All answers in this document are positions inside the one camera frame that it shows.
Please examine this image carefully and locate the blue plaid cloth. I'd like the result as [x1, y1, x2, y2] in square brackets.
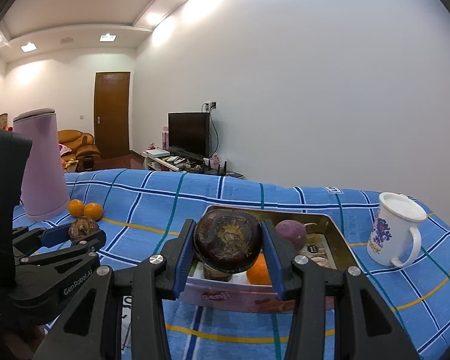
[11, 169, 450, 360]

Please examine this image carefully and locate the brown round cake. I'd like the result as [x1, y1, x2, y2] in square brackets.
[203, 260, 233, 282]

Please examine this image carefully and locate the white mug with blue flowers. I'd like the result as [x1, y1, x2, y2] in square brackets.
[366, 192, 428, 268]

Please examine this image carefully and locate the black power cable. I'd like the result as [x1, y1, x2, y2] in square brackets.
[210, 110, 220, 158]

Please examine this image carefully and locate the pink tin box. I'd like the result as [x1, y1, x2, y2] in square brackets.
[182, 204, 362, 314]

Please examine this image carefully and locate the printed paper leaflet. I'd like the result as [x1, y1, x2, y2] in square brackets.
[300, 232, 338, 269]

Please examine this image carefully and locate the white tv stand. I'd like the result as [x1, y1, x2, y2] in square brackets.
[142, 149, 244, 179]

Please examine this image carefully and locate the orange leather armchair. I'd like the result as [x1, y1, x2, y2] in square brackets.
[57, 129, 102, 171]

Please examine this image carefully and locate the purple round fruit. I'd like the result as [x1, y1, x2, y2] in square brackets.
[275, 220, 307, 251]

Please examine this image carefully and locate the dark brown round fruit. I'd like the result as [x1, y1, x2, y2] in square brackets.
[67, 215, 100, 241]
[193, 211, 264, 274]

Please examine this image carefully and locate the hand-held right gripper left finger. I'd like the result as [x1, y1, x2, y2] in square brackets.
[32, 218, 197, 360]

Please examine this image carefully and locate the black television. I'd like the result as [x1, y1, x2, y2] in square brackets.
[168, 112, 210, 158]

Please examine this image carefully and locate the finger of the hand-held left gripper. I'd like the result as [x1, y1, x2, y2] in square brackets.
[19, 229, 107, 267]
[13, 222, 73, 256]

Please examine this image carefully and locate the purple electric kettle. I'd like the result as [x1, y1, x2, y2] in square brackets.
[13, 107, 70, 221]

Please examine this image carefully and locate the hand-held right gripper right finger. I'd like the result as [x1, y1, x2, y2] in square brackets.
[261, 220, 420, 360]

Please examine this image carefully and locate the brown wooden door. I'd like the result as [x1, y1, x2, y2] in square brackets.
[94, 71, 131, 159]

